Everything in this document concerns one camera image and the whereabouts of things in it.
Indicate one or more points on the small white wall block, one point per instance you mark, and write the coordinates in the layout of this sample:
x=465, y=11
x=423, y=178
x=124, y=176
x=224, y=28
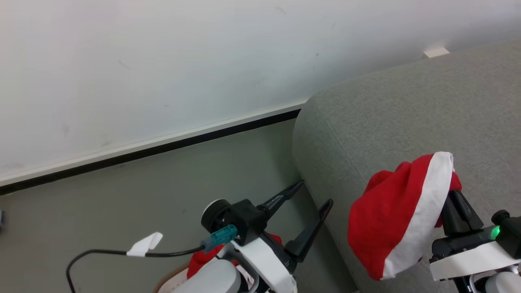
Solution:
x=436, y=52

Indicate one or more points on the red white santa hat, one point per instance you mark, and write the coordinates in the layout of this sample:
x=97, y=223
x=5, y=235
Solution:
x=390, y=219

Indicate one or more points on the white tape tag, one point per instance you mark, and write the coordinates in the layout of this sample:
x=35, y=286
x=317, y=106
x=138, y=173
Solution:
x=145, y=245

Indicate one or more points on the grey fabric sofa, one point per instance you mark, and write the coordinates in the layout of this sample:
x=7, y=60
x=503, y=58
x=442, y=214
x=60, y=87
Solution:
x=407, y=118

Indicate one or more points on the black white baseboard strip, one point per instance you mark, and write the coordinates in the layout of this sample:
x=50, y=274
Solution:
x=163, y=146

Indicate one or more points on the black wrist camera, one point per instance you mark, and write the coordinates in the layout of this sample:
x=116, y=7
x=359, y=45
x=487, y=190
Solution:
x=236, y=217
x=509, y=232

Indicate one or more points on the red clothing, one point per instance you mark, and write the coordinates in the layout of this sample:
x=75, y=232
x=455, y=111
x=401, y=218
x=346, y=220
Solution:
x=199, y=260

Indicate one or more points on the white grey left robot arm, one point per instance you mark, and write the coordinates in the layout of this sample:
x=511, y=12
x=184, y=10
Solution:
x=211, y=278

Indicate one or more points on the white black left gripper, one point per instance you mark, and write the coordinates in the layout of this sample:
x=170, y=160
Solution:
x=266, y=260

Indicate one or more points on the brown rimmed laundry basket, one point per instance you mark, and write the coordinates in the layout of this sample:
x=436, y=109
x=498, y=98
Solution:
x=169, y=280

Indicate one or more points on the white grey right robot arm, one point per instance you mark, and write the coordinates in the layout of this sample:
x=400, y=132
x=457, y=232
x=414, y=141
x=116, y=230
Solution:
x=502, y=284

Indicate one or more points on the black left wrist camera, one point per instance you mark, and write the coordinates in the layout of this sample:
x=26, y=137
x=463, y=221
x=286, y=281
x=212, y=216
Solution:
x=236, y=217

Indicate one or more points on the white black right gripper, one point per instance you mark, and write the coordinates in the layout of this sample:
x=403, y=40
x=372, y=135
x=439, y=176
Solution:
x=468, y=256

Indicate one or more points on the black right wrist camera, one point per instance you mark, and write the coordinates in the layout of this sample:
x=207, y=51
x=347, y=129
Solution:
x=509, y=232

